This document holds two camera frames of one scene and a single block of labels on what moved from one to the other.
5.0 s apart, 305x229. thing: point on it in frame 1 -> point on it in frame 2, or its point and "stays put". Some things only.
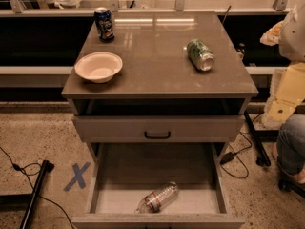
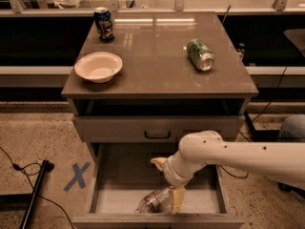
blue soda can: [105, 24] stays put
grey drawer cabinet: [172, 77] stays put
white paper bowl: [98, 67] stays put
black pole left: [47, 166] stays put
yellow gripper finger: [273, 35] -> [160, 162]
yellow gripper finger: [287, 92] -> [178, 197]
